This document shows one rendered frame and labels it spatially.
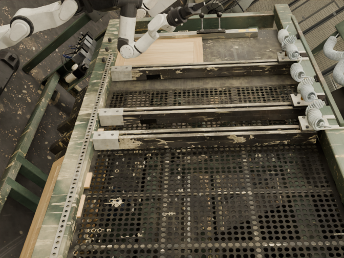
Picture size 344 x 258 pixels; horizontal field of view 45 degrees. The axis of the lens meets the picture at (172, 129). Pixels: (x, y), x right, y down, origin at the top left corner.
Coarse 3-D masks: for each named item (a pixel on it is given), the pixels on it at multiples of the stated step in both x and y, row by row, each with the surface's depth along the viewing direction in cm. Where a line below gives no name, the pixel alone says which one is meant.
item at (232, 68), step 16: (160, 64) 254; (176, 64) 253; (192, 64) 252; (208, 64) 252; (224, 64) 250; (240, 64) 248; (256, 64) 247; (272, 64) 246; (288, 64) 246; (112, 80) 256
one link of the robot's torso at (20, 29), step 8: (16, 24) 251; (24, 24) 252; (0, 32) 260; (8, 32) 256; (16, 32) 254; (24, 32) 254; (0, 40) 263; (8, 40) 260; (16, 40) 258; (0, 48) 267
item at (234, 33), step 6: (228, 30) 291; (234, 30) 290; (246, 30) 289; (138, 36) 293; (162, 36) 291; (168, 36) 291; (174, 36) 291; (180, 36) 291; (186, 36) 291; (192, 36) 291; (198, 36) 291; (204, 36) 290; (210, 36) 290; (216, 36) 290; (222, 36) 290; (228, 36) 290; (234, 36) 290; (240, 36) 290; (246, 36) 290; (252, 36) 289
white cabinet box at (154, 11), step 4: (160, 0) 627; (164, 0) 626; (168, 0) 626; (172, 0) 625; (176, 0) 625; (156, 4) 631; (160, 4) 630; (164, 4) 630; (168, 4) 629; (152, 8) 635; (156, 8) 635; (160, 8) 634; (164, 8) 634; (148, 12) 639; (152, 12) 639; (156, 12) 638; (152, 16) 642
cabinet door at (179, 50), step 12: (156, 48) 283; (168, 48) 282; (180, 48) 280; (192, 48) 279; (120, 60) 272; (132, 60) 272; (144, 60) 271; (156, 60) 270; (168, 60) 269; (180, 60) 268; (192, 60) 267
